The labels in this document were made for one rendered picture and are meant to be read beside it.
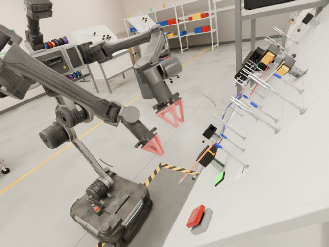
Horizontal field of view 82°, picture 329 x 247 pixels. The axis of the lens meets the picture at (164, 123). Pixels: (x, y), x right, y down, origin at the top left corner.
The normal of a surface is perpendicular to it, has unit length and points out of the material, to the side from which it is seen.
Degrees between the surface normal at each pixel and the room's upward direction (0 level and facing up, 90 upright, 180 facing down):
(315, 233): 0
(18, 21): 90
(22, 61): 81
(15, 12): 90
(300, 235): 0
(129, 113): 52
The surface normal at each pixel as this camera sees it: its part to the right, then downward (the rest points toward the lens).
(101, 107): 0.72, 0.04
